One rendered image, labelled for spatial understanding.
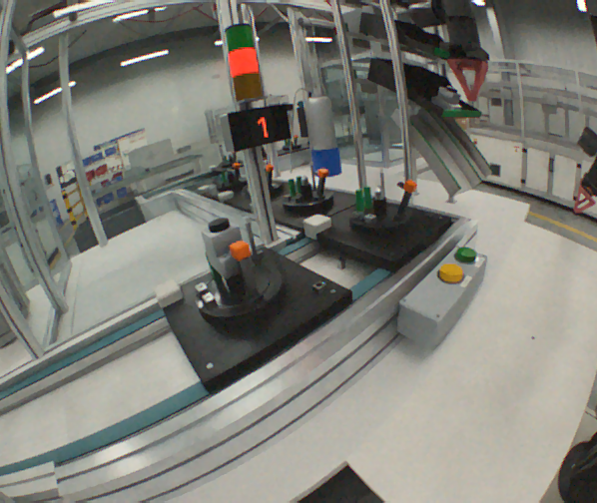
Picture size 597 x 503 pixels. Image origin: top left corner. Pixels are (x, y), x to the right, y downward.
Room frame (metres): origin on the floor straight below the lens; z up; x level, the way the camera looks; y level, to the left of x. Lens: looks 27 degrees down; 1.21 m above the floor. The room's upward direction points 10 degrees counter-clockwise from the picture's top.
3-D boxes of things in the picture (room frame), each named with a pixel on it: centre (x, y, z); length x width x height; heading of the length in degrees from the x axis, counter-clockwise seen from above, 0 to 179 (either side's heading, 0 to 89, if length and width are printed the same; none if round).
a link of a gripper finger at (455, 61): (0.41, -0.34, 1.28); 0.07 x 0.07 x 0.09; 34
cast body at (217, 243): (0.36, 0.11, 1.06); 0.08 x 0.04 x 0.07; 33
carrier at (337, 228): (0.54, -0.18, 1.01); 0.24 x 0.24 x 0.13; 34
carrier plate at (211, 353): (0.35, 0.10, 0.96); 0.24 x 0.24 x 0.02; 34
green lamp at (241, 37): (0.54, 0.04, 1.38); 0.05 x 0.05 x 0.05
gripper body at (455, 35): (0.40, -0.33, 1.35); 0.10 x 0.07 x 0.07; 124
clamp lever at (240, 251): (0.32, 0.08, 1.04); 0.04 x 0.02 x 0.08; 34
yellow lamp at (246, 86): (0.54, 0.04, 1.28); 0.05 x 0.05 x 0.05
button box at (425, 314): (0.32, -0.23, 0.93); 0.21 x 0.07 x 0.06; 124
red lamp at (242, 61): (0.54, 0.04, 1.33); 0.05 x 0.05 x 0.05
